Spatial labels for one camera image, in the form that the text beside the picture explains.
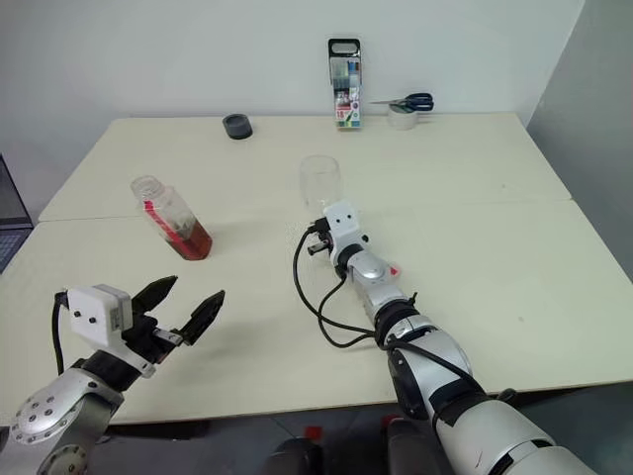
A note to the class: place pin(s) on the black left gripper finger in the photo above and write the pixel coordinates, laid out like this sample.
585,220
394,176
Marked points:
203,316
151,297

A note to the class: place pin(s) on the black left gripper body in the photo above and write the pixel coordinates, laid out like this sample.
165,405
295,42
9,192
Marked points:
146,336

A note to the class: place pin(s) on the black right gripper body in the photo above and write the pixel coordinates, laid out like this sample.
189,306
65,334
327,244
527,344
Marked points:
320,237

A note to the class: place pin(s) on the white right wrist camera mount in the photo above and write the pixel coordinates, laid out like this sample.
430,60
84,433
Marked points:
343,222

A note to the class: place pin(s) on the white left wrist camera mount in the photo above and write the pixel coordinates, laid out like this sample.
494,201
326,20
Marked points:
91,312

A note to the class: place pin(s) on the bottle with red liquid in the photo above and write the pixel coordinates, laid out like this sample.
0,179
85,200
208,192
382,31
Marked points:
173,222

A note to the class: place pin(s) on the white tape roll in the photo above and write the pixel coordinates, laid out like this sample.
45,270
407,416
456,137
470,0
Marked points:
401,118

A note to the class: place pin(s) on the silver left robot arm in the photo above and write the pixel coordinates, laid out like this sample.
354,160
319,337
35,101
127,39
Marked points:
54,406

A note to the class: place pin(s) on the marker pen set box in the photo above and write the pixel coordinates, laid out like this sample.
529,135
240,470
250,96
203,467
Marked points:
346,84

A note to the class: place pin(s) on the dark grey laptop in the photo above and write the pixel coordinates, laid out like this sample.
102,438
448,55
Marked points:
12,218

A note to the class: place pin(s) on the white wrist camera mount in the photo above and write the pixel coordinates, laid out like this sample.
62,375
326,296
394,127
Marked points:
91,312
343,222

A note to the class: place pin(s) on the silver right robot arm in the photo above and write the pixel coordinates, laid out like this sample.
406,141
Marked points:
425,346

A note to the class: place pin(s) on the small red block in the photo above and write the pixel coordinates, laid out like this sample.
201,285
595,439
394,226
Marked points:
313,431
387,420

